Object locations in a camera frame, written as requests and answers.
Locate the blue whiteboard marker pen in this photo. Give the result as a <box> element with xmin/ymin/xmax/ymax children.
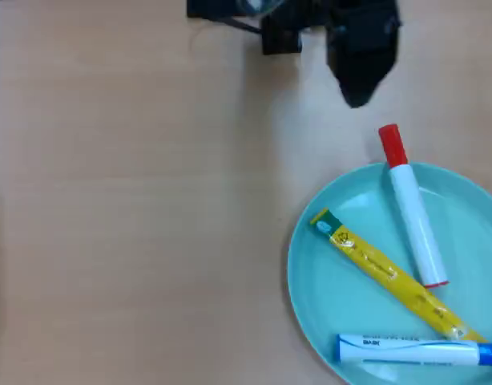
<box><xmin>334</xmin><ymin>333</ymin><xmax>492</xmax><ymax>368</ymax></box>

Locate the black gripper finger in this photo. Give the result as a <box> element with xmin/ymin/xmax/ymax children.
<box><xmin>328</xmin><ymin>66</ymin><xmax>360</xmax><ymax>109</ymax></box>
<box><xmin>357</xmin><ymin>67</ymin><xmax>393</xmax><ymax>108</ymax></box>

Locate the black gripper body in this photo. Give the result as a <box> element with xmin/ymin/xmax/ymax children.
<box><xmin>325</xmin><ymin>0</ymin><xmax>403</xmax><ymax>75</ymax></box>

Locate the light blue round plate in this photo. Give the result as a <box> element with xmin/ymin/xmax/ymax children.
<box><xmin>286</xmin><ymin>160</ymin><xmax>492</xmax><ymax>385</ymax></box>

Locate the yellow stick packet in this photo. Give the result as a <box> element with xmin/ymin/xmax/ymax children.
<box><xmin>309</xmin><ymin>207</ymin><xmax>490</xmax><ymax>344</ymax></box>

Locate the red whiteboard marker pen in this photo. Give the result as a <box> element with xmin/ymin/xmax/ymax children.
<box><xmin>377</xmin><ymin>123</ymin><xmax>450</xmax><ymax>289</ymax></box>

